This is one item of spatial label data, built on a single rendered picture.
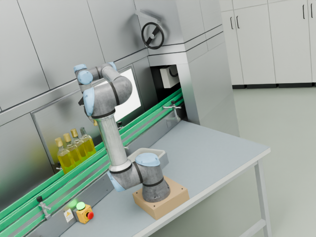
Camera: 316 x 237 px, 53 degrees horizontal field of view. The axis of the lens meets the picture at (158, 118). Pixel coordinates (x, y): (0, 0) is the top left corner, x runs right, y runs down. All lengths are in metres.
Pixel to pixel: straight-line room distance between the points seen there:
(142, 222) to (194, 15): 1.65
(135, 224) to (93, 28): 1.32
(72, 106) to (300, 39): 3.71
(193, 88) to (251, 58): 2.85
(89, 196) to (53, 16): 1.09
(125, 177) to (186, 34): 1.33
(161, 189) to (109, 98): 0.55
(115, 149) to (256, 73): 4.08
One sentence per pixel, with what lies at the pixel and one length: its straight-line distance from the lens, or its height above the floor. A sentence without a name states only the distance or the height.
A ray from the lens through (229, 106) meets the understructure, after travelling 3.17.
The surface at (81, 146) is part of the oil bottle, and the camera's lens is 1.97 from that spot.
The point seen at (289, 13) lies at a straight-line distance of 5.02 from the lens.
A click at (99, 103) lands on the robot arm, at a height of 1.40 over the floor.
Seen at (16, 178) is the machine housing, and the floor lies 1.03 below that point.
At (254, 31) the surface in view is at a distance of 5.20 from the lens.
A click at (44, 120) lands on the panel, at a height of 1.26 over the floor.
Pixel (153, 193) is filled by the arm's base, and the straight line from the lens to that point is 1.67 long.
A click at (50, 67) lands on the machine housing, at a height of 1.52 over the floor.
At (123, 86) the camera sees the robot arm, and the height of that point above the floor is 1.43.
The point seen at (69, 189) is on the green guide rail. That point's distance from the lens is 1.82.
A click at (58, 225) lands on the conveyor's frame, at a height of 0.81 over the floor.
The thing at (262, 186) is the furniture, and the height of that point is 0.47.
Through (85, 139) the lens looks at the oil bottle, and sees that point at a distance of 1.98.
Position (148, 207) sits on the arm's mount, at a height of 0.81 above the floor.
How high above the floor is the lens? 1.77
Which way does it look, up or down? 21 degrees down
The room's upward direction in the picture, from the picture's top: 14 degrees counter-clockwise
